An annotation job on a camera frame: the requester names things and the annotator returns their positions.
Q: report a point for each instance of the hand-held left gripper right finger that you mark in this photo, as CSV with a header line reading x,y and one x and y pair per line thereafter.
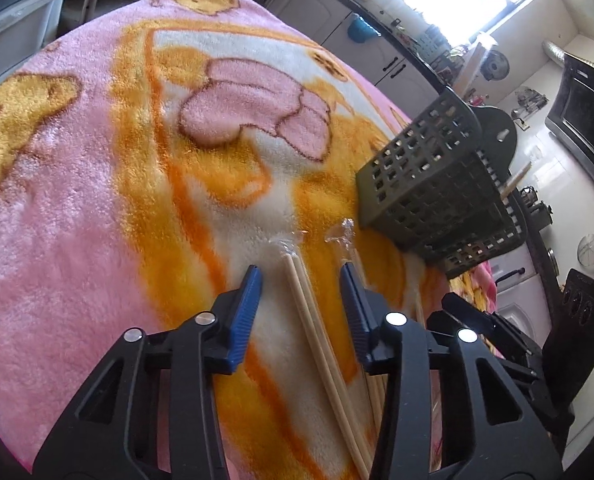
x,y
354,305

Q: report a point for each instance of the silver flexible duct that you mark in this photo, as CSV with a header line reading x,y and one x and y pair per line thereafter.
x,y
557,50

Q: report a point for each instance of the wooden cutting board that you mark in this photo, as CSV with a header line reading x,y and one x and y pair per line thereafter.
x,y
469,65

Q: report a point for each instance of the dark metal kettle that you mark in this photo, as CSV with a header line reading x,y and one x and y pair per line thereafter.
x,y
532,200

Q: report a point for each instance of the plastic storage drawer unit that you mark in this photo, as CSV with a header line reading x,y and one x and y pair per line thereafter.
x,y
22,10

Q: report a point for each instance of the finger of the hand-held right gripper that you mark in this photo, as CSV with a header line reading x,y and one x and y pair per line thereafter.
x,y
507,340

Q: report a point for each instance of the pale blue knife holder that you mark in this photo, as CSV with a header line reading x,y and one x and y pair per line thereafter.
x,y
434,42

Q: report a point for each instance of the hanging small kitchen tools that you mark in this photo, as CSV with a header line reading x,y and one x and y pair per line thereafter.
x,y
527,102

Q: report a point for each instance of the black range hood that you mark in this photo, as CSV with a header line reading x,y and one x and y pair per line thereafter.
x,y
584,110

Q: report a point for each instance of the pink printed bear blanket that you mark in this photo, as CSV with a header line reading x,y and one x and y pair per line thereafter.
x,y
77,210

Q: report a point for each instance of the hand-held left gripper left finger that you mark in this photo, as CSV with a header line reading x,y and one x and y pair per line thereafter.
x,y
244,310

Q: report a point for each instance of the dark green utensil basket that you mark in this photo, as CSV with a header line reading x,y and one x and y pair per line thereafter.
x,y
427,185

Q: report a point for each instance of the hanging metal strainer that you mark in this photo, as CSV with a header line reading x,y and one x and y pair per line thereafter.
x,y
589,250

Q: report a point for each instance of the round wall fan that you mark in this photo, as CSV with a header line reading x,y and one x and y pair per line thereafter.
x,y
494,65

